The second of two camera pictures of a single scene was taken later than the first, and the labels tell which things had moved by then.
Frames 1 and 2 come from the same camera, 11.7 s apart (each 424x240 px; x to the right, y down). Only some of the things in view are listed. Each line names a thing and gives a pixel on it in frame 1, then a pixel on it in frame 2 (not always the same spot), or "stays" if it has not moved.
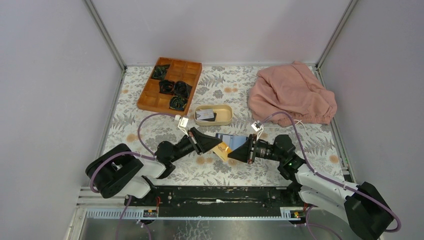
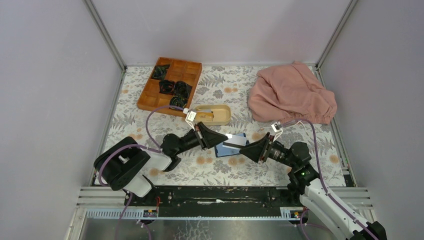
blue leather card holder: (234, 141) to (221, 150)
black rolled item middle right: (182, 88) stays
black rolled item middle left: (166, 86) stays
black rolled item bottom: (178, 102) stays
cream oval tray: (213, 115) stays
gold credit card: (222, 150) to (204, 116)
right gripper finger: (241, 152) to (256, 151)
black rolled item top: (160, 71) stays
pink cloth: (293, 88) stays
